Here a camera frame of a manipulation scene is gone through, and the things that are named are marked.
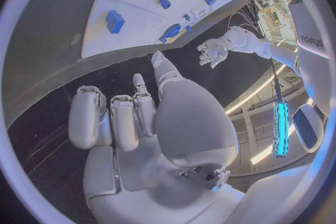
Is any black lamp pole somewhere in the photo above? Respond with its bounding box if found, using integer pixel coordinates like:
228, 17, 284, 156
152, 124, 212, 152
269, 58, 284, 103

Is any glowing light bar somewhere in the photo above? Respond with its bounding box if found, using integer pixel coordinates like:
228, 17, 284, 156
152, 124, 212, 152
270, 101, 290, 158

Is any blue gear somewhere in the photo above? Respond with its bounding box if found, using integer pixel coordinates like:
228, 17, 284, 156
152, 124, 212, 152
158, 23, 182, 44

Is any blue block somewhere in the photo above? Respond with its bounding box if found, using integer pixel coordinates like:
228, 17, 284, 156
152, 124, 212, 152
105, 10, 126, 34

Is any white cable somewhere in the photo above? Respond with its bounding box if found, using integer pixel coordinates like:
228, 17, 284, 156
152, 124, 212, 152
238, 23, 264, 38
227, 12, 264, 38

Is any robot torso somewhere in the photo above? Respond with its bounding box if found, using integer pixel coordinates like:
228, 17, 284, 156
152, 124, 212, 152
287, 0, 335, 153

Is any workshop rack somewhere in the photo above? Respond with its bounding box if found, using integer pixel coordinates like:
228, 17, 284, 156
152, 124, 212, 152
252, 0, 299, 45

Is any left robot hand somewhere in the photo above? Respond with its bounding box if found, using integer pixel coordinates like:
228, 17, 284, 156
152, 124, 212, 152
197, 38, 230, 69

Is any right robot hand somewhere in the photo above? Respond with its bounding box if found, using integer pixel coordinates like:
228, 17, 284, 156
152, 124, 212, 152
67, 50, 246, 224

